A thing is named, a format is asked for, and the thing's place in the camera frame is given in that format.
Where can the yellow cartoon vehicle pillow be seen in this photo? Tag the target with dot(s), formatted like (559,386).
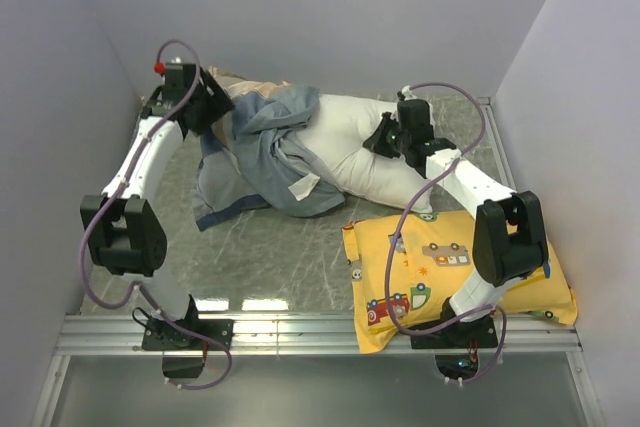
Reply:
(431,262)

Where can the black box under left base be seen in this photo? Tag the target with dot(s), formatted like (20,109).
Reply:
(181,367)

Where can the aluminium right side rail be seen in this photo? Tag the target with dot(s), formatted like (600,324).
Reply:
(495,140)

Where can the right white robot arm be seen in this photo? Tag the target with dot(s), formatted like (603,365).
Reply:
(509,240)

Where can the blue plaid pillowcase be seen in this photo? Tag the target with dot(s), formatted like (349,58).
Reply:
(252,159)

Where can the aluminium front rail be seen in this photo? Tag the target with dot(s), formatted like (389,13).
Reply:
(280,334)

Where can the white pillow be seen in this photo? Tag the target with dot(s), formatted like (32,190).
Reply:
(336,134)

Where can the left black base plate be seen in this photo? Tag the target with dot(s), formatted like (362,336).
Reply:
(161,336)

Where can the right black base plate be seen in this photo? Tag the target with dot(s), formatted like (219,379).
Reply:
(480,333)

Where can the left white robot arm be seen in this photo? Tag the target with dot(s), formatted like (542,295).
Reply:
(121,230)

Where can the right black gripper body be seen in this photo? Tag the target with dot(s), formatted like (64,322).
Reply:
(391,141)

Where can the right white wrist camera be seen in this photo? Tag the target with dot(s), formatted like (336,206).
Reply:
(406,94)

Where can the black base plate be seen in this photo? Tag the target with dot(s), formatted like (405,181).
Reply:
(161,336)
(480,333)

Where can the aluminium rail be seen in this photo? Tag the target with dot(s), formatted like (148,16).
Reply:
(280,334)
(495,140)

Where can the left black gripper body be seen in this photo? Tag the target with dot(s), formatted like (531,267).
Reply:
(208,107)

